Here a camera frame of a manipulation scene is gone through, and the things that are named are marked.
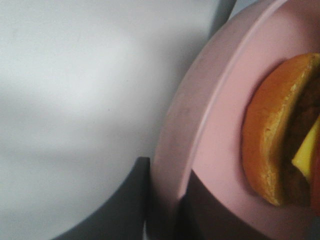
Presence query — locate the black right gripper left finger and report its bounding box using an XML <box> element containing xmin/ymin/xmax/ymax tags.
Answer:
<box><xmin>55</xmin><ymin>157</ymin><xmax>150</xmax><ymax>240</ymax></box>

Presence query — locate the pink round plate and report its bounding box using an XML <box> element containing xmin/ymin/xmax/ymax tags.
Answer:
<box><xmin>146</xmin><ymin>0</ymin><xmax>320</xmax><ymax>240</ymax></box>

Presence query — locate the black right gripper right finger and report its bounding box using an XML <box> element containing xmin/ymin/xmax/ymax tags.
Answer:
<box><xmin>176</xmin><ymin>171</ymin><xmax>269</xmax><ymax>240</ymax></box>

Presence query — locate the burger with lettuce and cheese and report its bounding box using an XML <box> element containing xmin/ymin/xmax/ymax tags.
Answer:
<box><xmin>241</xmin><ymin>52</ymin><xmax>320</xmax><ymax>207</ymax></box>

